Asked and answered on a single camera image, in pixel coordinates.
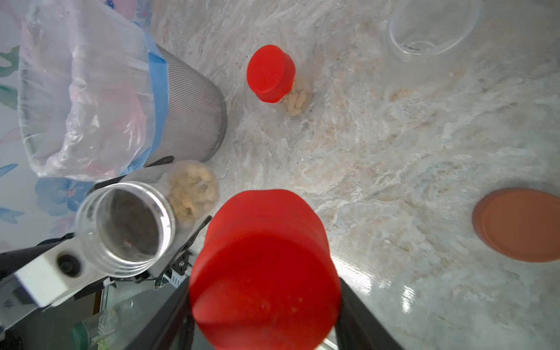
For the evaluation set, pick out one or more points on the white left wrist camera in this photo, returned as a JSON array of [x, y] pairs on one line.
[[44, 279]]

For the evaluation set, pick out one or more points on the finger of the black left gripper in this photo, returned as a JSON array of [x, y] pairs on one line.
[[176, 269]]

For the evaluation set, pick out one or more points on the red jar lid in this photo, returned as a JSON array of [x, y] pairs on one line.
[[271, 74], [265, 278]]

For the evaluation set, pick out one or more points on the orange jar lid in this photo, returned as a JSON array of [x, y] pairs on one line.
[[519, 223]]

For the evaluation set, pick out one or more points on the metal mesh trash bin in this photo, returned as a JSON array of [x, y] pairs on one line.
[[196, 121]]

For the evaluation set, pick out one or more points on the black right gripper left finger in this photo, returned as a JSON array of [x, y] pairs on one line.
[[175, 323]]

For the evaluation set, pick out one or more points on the clear jar with peanuts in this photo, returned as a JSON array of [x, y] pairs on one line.
[[125, 228], [299, 98]]

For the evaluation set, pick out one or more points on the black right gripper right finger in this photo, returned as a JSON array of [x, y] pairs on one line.
[[357, 328]]

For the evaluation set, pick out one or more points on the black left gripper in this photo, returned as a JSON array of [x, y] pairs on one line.
[[14, 260]]

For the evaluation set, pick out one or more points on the clear jar with orange lid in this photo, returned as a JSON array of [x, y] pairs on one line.
[[425, 39]]

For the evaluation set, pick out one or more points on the pink trash bag liner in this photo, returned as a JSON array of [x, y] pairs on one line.
[[93, 91]]

